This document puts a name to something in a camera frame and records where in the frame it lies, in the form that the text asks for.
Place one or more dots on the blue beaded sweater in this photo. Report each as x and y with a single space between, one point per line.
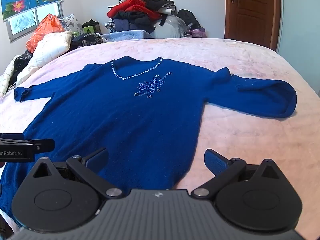
125 117

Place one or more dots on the orange plastic bag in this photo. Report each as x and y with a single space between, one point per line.
42 30

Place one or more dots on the grey floral pillow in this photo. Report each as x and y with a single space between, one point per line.
72 22

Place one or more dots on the purple bag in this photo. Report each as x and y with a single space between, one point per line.
198 33

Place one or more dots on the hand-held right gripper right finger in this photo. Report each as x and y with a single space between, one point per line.
215 161

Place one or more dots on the dark patterned garment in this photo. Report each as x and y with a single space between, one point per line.
87 38

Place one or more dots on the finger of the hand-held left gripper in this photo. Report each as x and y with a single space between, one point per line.
42 143

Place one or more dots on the black lace garment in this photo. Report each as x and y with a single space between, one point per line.
21 62

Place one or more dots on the brown wooden door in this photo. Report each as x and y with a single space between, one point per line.
250 10

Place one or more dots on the window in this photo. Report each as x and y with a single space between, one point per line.
25 20

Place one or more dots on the pile of mixed clothes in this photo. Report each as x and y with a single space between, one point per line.
135 10

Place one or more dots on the light blue fleece blanket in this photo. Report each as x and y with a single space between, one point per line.
127 35

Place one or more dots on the pink bed blanket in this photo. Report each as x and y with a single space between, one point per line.
250 142

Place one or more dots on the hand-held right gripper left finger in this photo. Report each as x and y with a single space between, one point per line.
98 158

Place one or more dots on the white wardrobe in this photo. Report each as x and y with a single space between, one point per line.
300 17

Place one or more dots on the green plastic item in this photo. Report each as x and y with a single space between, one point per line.
88 28

